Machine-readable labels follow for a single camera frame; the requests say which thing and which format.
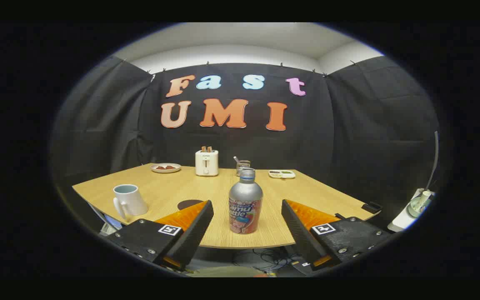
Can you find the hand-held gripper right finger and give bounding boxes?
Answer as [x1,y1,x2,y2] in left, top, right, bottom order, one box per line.
[281,199,392,271]

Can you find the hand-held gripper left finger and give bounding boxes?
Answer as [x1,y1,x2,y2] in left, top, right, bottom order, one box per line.
[106,200,215,272]

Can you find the dark round coaster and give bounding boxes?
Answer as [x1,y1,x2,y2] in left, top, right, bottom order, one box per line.
[177,199,204,211]

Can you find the silver juice bottle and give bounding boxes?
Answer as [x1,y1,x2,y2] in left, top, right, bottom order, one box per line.
[228,168,264,235]

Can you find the white cup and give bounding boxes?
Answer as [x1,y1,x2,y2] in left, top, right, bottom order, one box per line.
[113,184,149,220]

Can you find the wooden table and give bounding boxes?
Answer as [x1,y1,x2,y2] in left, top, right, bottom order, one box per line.
[72,163,381,250]

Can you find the beige cloth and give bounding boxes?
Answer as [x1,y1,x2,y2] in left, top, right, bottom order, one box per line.
[192,267,272,278]

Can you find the white divided dish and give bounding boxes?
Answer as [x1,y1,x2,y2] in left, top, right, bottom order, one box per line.
[268,169,296,180]

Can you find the white round plate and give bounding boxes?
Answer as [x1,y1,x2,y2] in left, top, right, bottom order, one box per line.
[150,163,182,173]

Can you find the white toaster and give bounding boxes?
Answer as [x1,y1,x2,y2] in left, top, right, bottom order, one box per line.
[195,149,220,177]

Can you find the white tape roll holder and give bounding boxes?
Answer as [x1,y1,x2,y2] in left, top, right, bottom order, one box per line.
[388,188,435,232]

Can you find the black backdrop cloth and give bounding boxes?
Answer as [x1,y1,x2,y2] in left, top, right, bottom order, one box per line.
[50,55,440,217]

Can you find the black floor cables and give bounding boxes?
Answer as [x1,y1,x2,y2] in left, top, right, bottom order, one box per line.
[232,249,295,271]

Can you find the metal wire holder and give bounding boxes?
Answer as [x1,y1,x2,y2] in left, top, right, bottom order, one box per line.
[234,156,251,176]

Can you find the grey cable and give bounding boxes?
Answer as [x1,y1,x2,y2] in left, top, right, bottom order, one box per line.
[425,131,439,192]

